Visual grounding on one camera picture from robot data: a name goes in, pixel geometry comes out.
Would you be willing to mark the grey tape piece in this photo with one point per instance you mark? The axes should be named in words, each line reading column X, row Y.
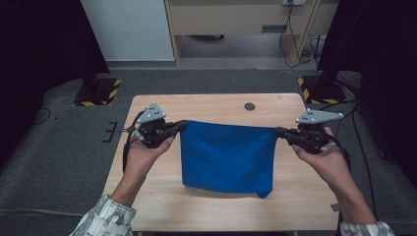
column 335, row 207

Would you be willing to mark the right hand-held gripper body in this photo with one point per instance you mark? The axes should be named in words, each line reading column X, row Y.
column 311, row 139

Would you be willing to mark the white power strip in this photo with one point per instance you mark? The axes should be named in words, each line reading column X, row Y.
column 294, row 2

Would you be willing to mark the dark curtain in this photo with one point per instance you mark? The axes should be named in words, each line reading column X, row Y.
column 387, row 65
column 39, row 65

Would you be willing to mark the grey round table grommet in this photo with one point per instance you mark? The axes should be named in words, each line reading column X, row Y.
column 250, row 106

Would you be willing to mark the person's right hand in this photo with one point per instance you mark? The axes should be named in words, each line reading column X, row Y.
column 331, row 164

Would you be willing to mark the white panel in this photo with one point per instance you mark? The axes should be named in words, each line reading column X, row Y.
column 128, row 29

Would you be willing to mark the black stand with striped base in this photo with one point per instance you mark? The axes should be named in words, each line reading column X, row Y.
column 323, row 90
column 98, row 93

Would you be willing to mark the light wooden desk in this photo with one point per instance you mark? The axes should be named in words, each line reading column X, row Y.
column 229, row 18

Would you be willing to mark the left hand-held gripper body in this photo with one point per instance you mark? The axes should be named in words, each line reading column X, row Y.
column 152, row 131

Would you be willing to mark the blue cloth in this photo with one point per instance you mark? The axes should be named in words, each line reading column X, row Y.
column 226, row 157

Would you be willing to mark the person's left hand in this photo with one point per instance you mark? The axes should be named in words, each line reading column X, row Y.
column 142, row 160

